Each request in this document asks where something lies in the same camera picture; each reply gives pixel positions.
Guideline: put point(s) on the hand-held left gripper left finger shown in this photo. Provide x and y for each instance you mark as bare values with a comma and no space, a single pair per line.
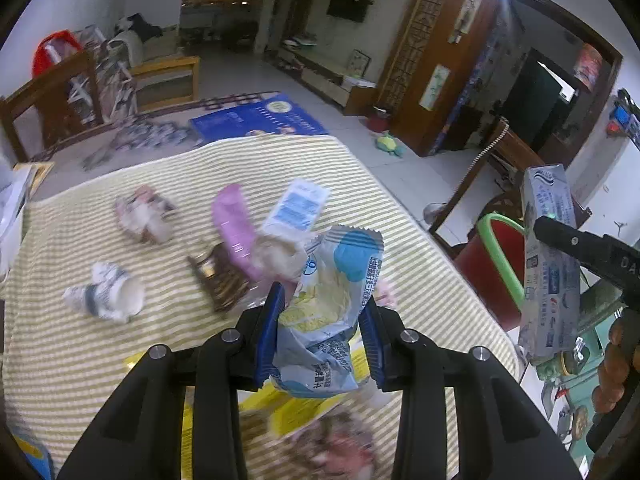
270,332

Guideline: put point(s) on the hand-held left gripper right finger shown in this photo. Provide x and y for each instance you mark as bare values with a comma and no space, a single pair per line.
372,347

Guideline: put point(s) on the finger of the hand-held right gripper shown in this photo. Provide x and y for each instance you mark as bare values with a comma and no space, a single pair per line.
570,242

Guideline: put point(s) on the grey blue milk carton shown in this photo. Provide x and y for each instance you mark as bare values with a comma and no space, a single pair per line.
547,280

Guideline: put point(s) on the blue white snack bag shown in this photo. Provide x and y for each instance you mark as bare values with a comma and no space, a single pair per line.
325,310

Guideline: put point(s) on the red bin with green rim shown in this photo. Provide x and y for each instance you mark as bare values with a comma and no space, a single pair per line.
490,270

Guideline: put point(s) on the pink strawberry print packet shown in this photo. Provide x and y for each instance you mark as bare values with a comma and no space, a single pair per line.
330,447

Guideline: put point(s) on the person's right hand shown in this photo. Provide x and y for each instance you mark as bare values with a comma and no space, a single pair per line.
617,365

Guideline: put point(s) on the brown snack wrapper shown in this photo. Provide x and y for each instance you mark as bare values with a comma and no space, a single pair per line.
220,280

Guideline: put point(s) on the carved wooden chair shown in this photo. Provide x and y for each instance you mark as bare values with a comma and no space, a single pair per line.
505,150

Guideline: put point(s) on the pink plastic wrapper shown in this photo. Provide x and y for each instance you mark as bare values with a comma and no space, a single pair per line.
232,225

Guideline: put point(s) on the white blue milk carton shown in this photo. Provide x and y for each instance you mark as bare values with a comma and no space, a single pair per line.
295,207

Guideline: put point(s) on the dark green door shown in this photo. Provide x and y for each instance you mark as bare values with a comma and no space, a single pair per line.
535,95

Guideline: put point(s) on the crumpled white blue wrapper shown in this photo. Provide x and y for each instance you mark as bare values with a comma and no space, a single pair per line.
107,295

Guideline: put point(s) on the crumpled pink white wrapper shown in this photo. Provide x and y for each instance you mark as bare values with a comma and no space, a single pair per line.
145,217

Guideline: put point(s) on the yellow striped tablecloth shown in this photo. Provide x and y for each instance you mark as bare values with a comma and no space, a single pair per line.
75,360

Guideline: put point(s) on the wooden partition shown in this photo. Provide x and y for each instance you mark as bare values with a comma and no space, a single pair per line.
450,85

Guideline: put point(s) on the green toy turtle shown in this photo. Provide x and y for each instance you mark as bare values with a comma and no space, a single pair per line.
389,144

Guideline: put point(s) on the blue printed board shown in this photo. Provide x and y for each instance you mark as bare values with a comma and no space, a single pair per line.
260,120

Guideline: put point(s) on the small red bin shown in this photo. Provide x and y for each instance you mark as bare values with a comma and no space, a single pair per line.
380,120

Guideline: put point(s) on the dark lattice mat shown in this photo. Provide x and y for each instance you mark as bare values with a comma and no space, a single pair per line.
230,101

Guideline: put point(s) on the low television cabinet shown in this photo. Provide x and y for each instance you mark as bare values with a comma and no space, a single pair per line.
325,77

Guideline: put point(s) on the blue yellow packet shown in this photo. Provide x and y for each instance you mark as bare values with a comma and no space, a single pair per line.
32,457

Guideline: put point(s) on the small framed picture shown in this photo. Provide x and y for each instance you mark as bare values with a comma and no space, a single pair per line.
359,62

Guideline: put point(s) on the wooden framed board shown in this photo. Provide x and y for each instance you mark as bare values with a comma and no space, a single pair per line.
40,172

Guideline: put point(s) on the white plastic bag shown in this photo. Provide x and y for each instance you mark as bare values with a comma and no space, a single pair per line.
10,220

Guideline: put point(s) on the light wooden bench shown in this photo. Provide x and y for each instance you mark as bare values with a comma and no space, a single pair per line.
165,67

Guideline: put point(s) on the patterned shopping bag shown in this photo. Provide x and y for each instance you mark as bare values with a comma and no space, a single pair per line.
112,80

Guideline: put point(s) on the dark wooden chair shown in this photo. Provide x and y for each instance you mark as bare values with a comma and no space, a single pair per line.
50,95

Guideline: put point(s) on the white plastic carrier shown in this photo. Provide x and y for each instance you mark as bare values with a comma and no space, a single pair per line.
129,37

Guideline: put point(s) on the black cloth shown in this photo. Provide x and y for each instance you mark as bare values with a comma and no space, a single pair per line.
145,25

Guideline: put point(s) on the red bag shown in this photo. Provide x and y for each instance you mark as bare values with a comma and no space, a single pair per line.
47,52

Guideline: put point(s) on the red orange wall hanging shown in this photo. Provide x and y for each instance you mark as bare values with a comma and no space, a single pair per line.
589,67

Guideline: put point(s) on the wall television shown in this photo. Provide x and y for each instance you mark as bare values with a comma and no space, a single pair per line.
345,2

